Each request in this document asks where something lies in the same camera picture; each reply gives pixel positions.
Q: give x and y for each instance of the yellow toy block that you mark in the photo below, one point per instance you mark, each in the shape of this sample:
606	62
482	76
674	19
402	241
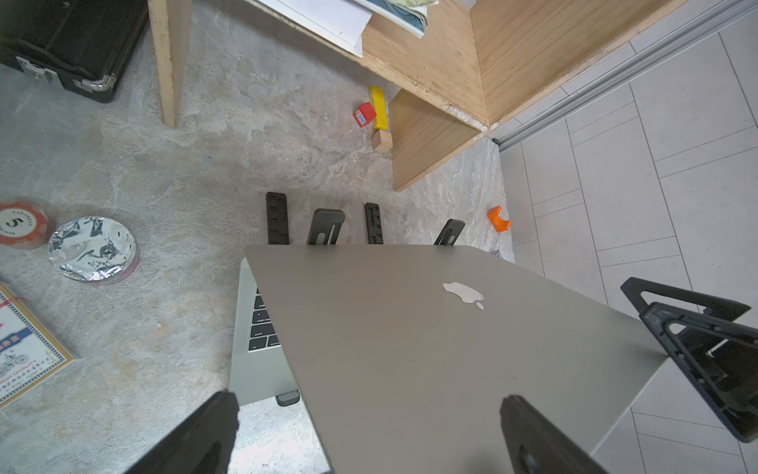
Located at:
378	101

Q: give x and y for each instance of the silver laptop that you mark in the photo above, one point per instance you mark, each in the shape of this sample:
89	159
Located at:
403	354

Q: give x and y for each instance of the black laptop stand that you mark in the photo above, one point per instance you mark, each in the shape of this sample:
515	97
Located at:
326	224

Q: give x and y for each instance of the white papers on shelf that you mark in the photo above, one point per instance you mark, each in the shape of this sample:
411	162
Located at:
339	22

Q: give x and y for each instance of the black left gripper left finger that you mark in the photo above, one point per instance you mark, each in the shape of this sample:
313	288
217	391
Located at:
202	443

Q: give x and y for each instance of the colourful picture book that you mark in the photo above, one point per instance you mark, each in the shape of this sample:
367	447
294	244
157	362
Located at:
411	15

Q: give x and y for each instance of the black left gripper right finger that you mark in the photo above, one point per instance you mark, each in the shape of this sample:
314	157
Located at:
535	445

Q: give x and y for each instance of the orange plastic clip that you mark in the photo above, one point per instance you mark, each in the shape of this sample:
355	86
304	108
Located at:
500	224

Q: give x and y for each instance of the wooden toy cube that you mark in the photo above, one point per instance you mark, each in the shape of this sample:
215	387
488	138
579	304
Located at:
382	141

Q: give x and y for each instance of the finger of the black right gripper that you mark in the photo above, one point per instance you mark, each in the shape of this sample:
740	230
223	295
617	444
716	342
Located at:
716	355
718	307

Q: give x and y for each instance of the foil lidded round tin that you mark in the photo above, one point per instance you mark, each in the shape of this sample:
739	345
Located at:
94	250

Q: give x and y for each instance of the black briefcase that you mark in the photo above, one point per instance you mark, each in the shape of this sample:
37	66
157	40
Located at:
81	46

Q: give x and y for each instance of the wooden shelf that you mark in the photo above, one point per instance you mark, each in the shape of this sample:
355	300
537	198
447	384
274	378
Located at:
477	68

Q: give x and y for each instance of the red toy block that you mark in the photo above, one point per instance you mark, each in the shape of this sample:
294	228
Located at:
365	114

